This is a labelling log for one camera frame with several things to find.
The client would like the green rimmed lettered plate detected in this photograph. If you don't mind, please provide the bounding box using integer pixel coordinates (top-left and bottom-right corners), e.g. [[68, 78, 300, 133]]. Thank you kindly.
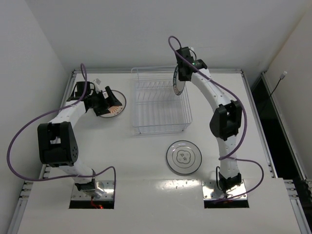
[[173, 66, 185, 96]]

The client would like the white plate with cloud motif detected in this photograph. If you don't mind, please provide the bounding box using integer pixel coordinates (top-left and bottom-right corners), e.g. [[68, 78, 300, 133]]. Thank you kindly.
[[165, 140, 202, 176]]

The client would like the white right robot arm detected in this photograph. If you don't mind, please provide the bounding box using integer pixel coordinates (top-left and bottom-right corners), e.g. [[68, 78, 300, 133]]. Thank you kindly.
[[173, 47, 242, 193]]

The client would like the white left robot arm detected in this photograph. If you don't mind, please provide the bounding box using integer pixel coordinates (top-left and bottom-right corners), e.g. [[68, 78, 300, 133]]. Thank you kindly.
[[37, 81, 122, 198]]

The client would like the orange sunburst plate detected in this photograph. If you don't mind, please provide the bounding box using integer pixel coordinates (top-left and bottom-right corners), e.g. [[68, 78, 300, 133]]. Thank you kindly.
[[100, 90, 127, 118]]

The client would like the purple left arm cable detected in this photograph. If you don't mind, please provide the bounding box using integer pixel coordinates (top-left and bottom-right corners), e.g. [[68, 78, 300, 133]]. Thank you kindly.
[[6, 63, 117, 193]]

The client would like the white wire dish rack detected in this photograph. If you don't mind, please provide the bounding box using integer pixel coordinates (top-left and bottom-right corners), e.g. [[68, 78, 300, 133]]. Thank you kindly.
[[131, 65, 193, 135]]

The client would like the aluminium table frame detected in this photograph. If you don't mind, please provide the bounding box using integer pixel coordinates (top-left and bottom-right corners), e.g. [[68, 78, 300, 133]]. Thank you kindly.
[[18, 67, 310, 234]]

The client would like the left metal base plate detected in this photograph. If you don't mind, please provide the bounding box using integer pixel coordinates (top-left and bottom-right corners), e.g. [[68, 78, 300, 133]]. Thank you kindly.
[[71, 180, 115, 201]]

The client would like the metal base plate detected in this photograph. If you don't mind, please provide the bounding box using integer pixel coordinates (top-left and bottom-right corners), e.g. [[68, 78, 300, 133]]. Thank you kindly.
[[202, 180, 248, 201], [71, 180, 115, 201]]

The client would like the black cable with white plug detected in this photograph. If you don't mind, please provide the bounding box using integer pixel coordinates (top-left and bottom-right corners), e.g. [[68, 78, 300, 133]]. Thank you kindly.
[[269, 71, 288, 98]]

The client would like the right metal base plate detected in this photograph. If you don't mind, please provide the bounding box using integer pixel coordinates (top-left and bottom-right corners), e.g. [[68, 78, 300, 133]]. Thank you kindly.
[[202, 180, 248, 201]]

